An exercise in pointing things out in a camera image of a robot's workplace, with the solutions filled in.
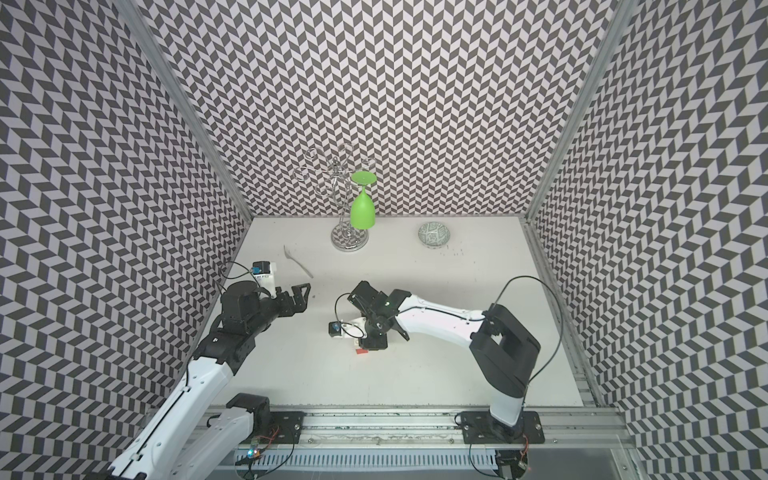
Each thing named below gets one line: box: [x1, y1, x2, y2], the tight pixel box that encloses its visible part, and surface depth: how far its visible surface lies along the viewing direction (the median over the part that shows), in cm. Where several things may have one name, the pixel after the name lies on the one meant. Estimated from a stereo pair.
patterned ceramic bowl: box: [418, 222, 451, 249], surface depth 111 cm
